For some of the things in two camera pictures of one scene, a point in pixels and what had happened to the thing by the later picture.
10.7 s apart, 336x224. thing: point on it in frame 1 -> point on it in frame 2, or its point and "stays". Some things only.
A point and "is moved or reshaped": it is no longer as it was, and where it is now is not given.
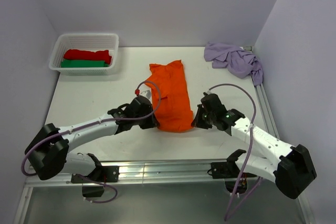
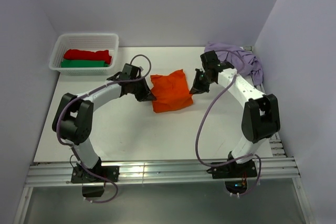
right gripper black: (198, 121) -> (197, 86)
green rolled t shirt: (84, 63) stays
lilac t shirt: (240, 63) stays
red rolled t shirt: (80, 54) stays
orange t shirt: (174, 114) is moved or reshaped
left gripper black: (152, 122) -> (145, 93)
